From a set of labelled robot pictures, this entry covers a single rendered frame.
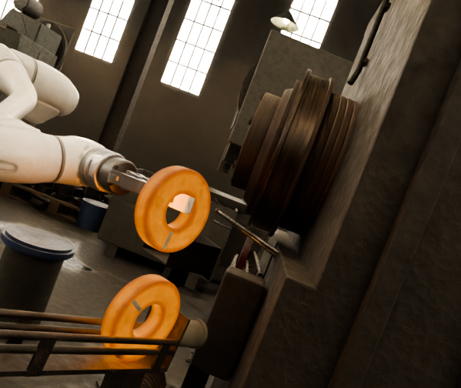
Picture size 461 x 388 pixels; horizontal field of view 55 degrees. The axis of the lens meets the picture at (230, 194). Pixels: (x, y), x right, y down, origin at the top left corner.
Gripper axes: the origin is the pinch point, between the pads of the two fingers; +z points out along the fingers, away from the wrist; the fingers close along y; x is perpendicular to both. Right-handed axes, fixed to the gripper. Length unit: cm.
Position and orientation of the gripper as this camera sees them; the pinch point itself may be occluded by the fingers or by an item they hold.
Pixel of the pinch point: (177, 200)
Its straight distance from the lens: 81.1
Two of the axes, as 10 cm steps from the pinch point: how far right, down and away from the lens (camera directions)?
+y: -5.9, -2.0, -7.8
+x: 3.3, -9.4, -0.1
